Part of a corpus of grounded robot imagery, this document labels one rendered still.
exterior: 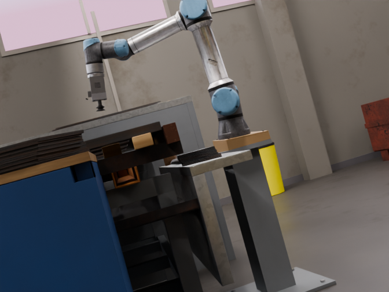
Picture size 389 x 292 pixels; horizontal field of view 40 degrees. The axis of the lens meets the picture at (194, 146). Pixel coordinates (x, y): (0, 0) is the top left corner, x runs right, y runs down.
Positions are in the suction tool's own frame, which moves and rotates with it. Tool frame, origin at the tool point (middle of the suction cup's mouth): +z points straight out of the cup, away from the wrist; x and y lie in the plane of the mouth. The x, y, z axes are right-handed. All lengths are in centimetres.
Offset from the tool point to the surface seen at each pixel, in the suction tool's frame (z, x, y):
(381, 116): 32, 319, -308
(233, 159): 23, 35, 82
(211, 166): 25, 28, 82
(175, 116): 5, 48, -85
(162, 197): 33, 13, 70
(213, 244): 48, 25, 83
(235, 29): -93, 185, -380
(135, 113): 0, 24, -87
